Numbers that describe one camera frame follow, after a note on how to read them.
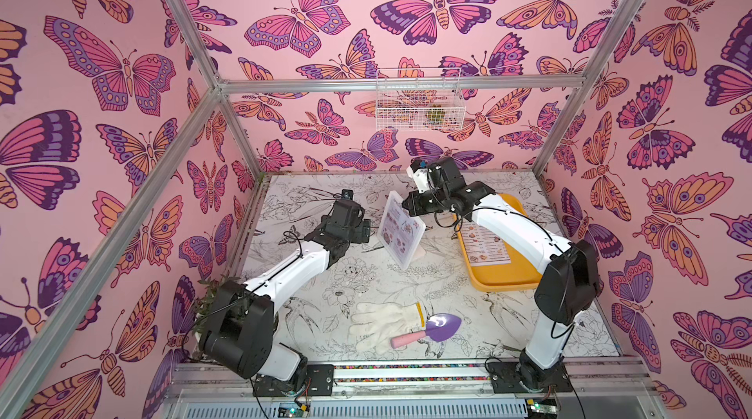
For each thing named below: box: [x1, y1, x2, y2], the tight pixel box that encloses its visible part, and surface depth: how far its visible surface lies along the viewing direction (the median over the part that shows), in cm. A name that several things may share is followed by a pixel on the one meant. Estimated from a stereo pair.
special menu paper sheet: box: [380, 194, 424, 266], surface depth 90 cm
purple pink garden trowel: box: [390, 313, 463, 349], surface depth 83 cm
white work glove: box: [349, 301, 426, 355], surface depth 85 cm
